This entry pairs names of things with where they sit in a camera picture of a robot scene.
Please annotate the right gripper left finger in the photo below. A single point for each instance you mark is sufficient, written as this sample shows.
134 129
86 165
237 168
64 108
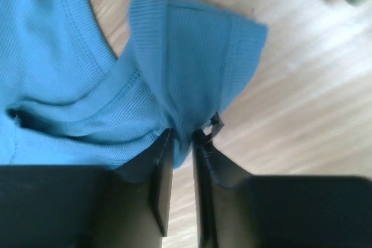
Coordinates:
89 206

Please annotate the light blue garment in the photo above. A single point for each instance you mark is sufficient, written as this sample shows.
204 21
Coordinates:
67 99

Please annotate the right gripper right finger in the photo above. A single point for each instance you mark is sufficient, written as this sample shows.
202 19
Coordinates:
236 208

